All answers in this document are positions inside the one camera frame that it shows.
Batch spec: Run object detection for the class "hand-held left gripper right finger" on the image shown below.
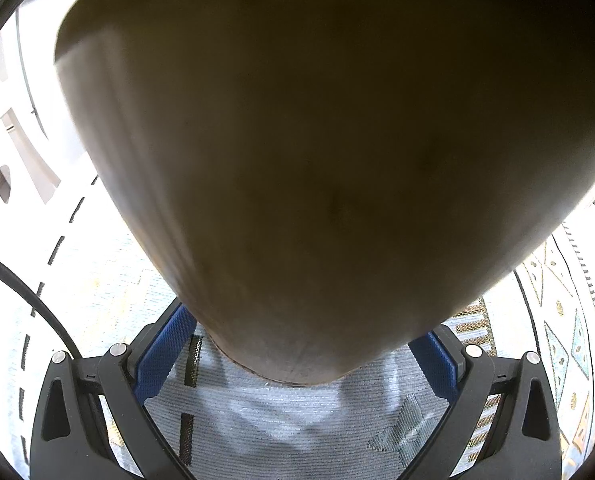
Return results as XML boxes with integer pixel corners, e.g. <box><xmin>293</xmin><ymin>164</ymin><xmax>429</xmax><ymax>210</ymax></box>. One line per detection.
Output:
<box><xmin>402</xmin><ymin>325</ymin><xmax>562</xmax><ymax>480</ymax></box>

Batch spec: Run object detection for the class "blue patterned tablecloth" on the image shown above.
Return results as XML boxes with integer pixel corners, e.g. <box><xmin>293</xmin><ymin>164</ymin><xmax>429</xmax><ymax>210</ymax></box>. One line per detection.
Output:
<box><xmin>0</xmin><ymin>175</ymin><xmax>595</xmax><ymax>480</ymax></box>

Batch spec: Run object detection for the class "black cable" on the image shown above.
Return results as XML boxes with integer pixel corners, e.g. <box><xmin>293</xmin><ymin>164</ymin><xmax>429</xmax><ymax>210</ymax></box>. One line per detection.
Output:
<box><xmin>0</xmin><ymin>249</ymin><xmax>84</xmax><ymax>361</ymax></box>

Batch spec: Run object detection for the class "white dining chair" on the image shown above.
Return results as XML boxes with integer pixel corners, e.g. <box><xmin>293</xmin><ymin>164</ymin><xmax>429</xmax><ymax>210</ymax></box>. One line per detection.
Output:
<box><xmin>0</xmin><ymin>105</ymin><xmax>63</xmax><ymax>221</ymax></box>

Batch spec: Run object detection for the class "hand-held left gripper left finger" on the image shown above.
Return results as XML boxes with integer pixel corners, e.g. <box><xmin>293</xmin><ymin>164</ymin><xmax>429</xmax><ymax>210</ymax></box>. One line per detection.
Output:
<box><xmin>30</xmin><ymin>302</ymin><xmax>198</xmax><ymax>480</ymax></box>

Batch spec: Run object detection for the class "large brown wooden bowl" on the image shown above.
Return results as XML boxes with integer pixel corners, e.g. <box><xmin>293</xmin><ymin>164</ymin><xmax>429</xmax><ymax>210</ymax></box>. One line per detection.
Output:
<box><xmin>53</xmin><ymin>0</ymin><xmax>595</xmax><ymax>386</ymax></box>

